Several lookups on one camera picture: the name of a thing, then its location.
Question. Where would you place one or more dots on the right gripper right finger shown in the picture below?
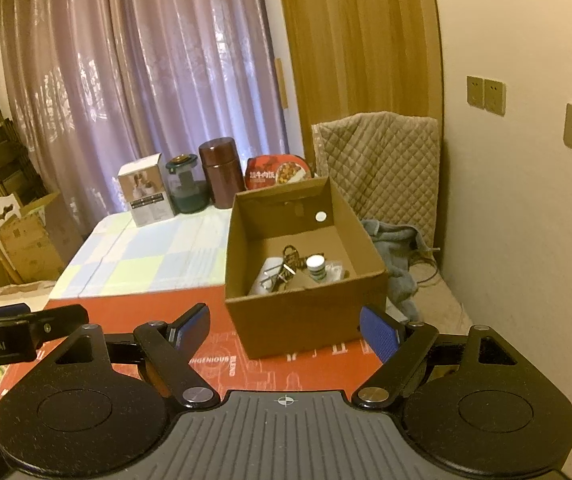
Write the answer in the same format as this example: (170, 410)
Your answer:
(469, 404)

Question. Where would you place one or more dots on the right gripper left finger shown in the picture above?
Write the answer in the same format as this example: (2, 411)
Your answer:
(106, 405)

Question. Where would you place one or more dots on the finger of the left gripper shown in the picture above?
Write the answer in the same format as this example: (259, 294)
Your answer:
(60, 322)
(14, 310)

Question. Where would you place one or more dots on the green white pill bottle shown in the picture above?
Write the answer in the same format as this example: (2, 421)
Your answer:
(316, 266)

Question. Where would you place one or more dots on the metal wire rack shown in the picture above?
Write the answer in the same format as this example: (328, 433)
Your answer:
(272, 279)

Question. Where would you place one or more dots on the brown tiger toy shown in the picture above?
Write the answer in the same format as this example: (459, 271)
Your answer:
(292, 262)

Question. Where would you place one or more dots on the cardboard boxes on floor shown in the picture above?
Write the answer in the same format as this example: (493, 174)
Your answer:
(38, 240)

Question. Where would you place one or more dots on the checked pastel tablecloth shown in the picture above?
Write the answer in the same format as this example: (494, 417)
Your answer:
(121, 259)

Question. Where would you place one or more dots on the grey towel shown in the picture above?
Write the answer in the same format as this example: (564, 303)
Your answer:
(400, 247)

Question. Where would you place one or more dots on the white product box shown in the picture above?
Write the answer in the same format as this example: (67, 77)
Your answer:
(144, 188)

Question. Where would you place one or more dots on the green glass jar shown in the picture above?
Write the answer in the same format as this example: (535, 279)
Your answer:
(187, 193)

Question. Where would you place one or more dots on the brown cardboard box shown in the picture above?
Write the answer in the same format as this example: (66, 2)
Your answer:
(302, 314)

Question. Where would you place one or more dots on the brown metal canister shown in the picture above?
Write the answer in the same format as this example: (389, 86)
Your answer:
(221, 165)

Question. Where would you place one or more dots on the purple curtain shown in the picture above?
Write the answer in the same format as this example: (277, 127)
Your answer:
(95, 84)

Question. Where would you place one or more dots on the red beef rice bowl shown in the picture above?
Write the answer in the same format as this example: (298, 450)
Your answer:
(268, 170)

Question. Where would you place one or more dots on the wooden door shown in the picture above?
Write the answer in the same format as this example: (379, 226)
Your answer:
(357, 56)

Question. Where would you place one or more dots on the wall socket pair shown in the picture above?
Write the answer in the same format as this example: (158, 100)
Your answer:
(488, 94)

